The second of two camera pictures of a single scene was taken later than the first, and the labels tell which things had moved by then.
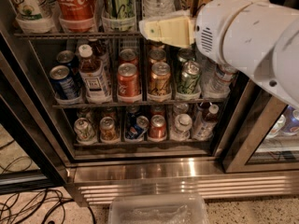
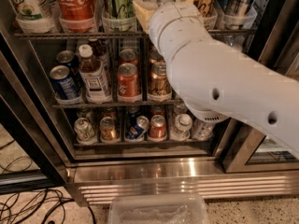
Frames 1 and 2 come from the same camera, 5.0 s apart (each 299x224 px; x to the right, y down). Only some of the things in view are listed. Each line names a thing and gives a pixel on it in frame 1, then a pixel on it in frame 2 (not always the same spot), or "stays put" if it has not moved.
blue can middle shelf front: x=64 y=85 stays put
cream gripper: x=207 y=23 to x=177 y=13
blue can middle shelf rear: x=67 y=58 stays put
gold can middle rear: x=157 y=55 stays put
